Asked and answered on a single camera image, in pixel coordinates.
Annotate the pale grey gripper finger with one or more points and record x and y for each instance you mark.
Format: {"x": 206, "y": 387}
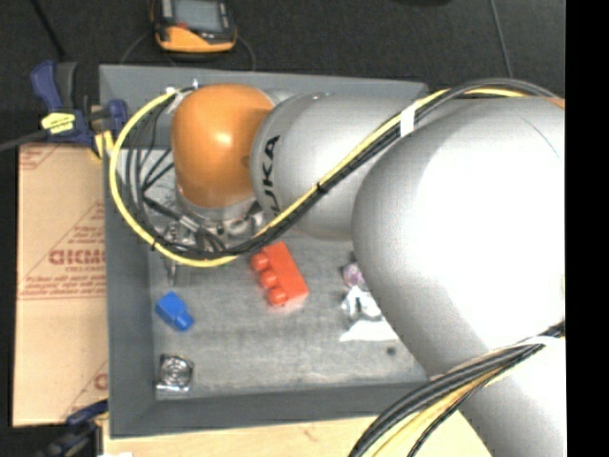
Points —
{"x": 183, "y": 275}
{"x": 171, "y": 270}

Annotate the blue small block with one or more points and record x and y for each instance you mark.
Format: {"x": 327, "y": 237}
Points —
{"x": 173, "y": 311}

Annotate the red toy brick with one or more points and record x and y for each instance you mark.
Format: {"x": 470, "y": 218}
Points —
{"x": 280, "y": 274}

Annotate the grey metal bin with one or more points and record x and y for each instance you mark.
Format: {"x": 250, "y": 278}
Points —
{"x": 266, "y": 350}

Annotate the brown cardboard board red print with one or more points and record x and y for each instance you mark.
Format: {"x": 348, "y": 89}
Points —
{"x": 57, "y": 303}

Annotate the pink and clear small thing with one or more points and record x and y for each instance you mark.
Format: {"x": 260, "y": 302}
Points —
{"x": 353, "y": 274}

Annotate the white and clear plastic thing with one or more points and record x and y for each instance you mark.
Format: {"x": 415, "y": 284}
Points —
{"x": 364, "y": 317}

